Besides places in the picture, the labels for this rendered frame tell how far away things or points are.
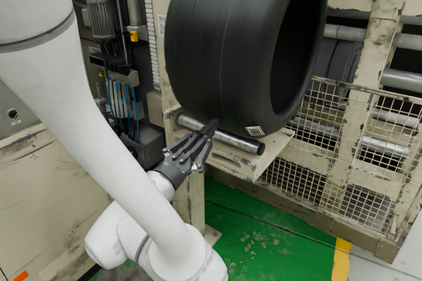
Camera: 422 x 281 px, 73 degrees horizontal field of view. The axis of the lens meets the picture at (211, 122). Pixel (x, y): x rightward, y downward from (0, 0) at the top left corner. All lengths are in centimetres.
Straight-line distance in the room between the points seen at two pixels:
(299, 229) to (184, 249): 146
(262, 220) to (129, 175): 156
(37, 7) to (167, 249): 37
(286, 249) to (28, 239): 127
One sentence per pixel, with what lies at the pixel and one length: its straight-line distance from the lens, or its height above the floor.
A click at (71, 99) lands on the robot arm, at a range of 35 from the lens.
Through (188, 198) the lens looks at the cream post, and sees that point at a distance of 143.
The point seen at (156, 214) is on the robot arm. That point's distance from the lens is 44.
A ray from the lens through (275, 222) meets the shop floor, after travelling 192.
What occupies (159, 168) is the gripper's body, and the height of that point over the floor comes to 100.
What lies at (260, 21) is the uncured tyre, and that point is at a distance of 67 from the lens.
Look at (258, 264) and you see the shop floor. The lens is 173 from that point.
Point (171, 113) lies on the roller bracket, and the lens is 104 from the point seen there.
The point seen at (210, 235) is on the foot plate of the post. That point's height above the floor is 1.
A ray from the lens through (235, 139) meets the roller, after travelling 94.
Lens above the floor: 144
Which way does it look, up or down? 31 degrees down
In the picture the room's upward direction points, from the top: straight up
